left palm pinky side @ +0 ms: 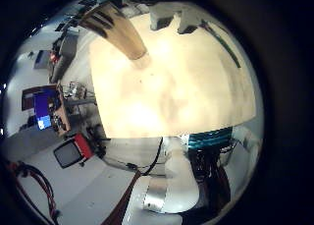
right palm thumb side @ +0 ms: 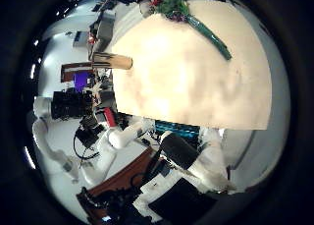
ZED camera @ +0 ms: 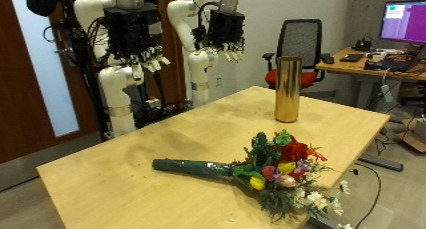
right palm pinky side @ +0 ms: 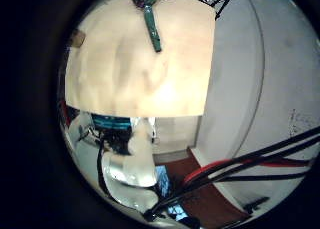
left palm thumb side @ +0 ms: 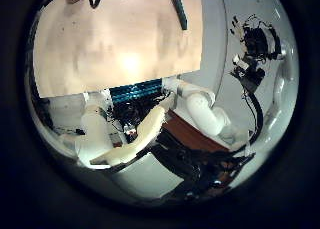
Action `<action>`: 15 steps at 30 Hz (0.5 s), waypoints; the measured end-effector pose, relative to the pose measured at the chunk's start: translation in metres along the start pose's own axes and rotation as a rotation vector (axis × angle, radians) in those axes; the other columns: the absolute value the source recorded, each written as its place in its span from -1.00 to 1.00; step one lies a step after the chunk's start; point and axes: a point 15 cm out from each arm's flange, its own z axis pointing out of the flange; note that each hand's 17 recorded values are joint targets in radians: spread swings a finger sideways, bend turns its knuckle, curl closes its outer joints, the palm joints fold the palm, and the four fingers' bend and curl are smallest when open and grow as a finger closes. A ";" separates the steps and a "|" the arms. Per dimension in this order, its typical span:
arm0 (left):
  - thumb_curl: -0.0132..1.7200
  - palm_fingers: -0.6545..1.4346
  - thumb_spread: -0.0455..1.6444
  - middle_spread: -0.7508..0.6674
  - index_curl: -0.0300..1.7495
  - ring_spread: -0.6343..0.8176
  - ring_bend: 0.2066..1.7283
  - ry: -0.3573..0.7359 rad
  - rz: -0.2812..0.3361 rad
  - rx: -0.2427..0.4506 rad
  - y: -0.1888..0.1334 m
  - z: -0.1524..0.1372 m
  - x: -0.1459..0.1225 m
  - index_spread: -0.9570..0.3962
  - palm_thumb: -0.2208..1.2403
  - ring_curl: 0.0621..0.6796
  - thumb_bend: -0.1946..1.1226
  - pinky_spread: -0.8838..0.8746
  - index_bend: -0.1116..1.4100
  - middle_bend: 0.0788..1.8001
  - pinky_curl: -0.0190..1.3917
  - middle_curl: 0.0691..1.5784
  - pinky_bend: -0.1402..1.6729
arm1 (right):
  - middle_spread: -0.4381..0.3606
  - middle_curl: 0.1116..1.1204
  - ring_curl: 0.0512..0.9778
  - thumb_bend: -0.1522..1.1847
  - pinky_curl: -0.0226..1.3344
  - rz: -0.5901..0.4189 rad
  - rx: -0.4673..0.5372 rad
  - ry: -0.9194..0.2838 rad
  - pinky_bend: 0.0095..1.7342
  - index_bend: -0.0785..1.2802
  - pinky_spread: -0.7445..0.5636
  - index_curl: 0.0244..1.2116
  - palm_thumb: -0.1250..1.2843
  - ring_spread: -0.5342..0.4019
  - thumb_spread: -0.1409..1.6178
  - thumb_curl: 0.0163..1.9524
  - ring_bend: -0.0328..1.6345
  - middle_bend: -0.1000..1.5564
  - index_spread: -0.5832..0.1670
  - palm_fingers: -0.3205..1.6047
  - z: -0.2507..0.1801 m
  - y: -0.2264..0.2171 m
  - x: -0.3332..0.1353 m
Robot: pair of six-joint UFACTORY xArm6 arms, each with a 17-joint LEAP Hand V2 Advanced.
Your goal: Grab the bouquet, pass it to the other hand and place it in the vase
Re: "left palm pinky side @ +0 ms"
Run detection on left hand cable bundle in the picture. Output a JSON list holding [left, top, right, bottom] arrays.
[[5, 159, 63, 221]]

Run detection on cardboard box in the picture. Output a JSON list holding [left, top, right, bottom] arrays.
[[33, 48, 53, 71]]

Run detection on wooden office desk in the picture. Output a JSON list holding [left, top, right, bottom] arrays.
[[21, 82, 98, 137]]

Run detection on thin black cable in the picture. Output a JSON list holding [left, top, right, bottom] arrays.
[[126, 136, 165, 178]]

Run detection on black mesh red seat chair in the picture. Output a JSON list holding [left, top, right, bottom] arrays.
[[53, 132, 95, 169]]

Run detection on tall gold cylinder vase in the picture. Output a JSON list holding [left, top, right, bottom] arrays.
[[78, 1, 149, 61]]

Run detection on computer monitor purple screen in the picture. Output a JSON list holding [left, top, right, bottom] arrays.
[[33, 89, 57, 132]]

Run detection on teal striped strip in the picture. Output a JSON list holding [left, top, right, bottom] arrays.
[[187, 126, 234, 150]]

